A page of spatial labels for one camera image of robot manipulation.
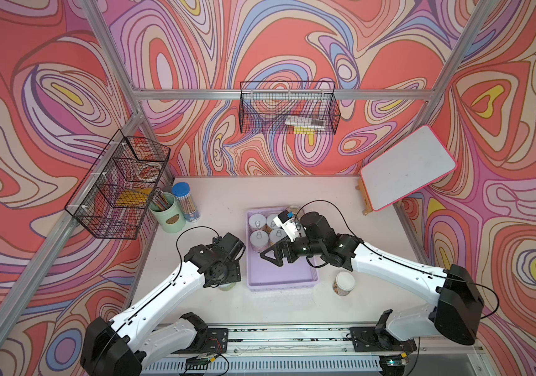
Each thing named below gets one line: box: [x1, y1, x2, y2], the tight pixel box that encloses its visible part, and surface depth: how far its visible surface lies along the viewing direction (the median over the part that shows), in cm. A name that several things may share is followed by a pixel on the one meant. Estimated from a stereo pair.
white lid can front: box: [248, 213, 267, 229], surface depth 98 cm
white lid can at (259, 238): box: [249, 229, 270, 248], surface depth 93 cm
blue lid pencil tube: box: [171, 181, 201, 224], surface depth 94 cm
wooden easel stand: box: [354, 175, 374, 216], surface depth 107 cm
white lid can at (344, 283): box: [333, 271, 356, 297], surface depth 82 cm
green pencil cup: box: [148, 188, 187, 234], surface depth 94 cm
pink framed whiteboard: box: [359, 124, 458, 212], surface depth 104 cm
